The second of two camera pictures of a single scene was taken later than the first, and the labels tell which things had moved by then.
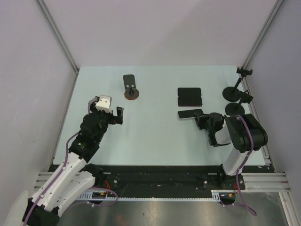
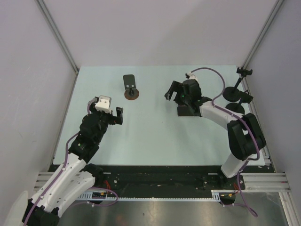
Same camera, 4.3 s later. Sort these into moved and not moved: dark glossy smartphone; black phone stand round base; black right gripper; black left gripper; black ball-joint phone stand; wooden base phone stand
Moved: dark glossy smartphone; black right gripper
Not moved: black ball-joint phone stand; black left gripper; black phone stand round base; wooden base phone stand
